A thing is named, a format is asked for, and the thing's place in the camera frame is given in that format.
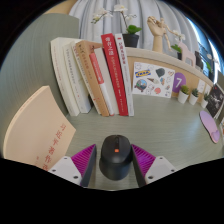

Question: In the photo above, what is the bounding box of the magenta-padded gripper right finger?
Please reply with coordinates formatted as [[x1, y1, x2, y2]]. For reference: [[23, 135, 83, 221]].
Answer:
[[130, 143, 178, 188]]

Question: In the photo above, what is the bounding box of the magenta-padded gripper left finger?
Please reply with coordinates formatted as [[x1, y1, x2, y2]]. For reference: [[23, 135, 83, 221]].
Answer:
[[48, 143, 98, 188]]

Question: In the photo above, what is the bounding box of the black computer mouse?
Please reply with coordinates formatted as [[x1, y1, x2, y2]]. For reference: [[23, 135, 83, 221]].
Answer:
[[98, 134, 134, 182]]

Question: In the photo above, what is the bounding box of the purple mouse pad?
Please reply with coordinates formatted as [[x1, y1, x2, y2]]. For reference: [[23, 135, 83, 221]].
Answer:
[[199, 110, 222, 145]]

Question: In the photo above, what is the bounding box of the beige book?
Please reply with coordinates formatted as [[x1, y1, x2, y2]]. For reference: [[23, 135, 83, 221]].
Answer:
[[2, 85, 77, 172]]

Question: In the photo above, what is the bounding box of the small potted plant white pot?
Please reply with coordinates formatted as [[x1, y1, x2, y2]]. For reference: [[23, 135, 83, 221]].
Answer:
[[188, 87, 200, 107], [177, 85, 190, 105], [200, 93, 210, 109]]

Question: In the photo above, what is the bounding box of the cream white book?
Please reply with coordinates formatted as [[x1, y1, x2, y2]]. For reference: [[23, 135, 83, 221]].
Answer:
[[62, 41, 94, 115]]

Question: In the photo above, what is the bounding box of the white book with red stripe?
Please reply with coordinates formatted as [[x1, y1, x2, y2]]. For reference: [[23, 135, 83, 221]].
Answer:
[[88, 47, 120, 117]]

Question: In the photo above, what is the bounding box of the black book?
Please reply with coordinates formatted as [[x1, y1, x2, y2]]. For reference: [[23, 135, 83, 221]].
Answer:
[[205, 83, 224, 120]]

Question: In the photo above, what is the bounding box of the round purple number sign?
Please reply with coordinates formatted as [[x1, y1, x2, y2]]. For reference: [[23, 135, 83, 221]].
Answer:
[[171, 72, 186, 94]]

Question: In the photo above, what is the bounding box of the white illustrated sticker card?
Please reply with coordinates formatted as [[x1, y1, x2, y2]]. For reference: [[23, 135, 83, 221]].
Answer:
[[132, 61, 176, 99]]

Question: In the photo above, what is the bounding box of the thick white book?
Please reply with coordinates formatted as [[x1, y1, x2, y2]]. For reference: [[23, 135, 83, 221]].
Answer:
[[50, 36, 81, 117]]

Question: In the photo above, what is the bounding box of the tan brown book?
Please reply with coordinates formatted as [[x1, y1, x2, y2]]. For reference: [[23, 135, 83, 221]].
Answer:
[[73, 40, 111, 118]]

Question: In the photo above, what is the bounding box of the grey-green desk partition panel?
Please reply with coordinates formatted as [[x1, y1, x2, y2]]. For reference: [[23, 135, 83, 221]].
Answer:
[[0, 13, 81, 158]]

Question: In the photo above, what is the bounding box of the wooden ledge with white top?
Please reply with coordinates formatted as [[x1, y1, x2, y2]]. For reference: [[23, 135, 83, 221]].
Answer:
[[124, 46, 218, 99]]

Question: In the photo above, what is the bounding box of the pink horse figure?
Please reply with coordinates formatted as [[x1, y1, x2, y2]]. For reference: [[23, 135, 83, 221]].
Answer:
[[178, 41, 198, 68]]

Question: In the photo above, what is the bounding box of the wooden hand model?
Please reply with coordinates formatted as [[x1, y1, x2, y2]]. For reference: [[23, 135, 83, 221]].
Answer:
[[146, 15, 168, 54]]

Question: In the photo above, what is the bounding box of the grey curtain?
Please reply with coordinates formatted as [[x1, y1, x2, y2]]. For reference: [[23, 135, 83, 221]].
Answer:
[[68, 0, 201, 54]]

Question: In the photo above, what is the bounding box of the white wall outlet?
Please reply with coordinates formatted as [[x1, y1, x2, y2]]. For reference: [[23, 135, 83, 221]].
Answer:
[[197, 79, 207, 94]]

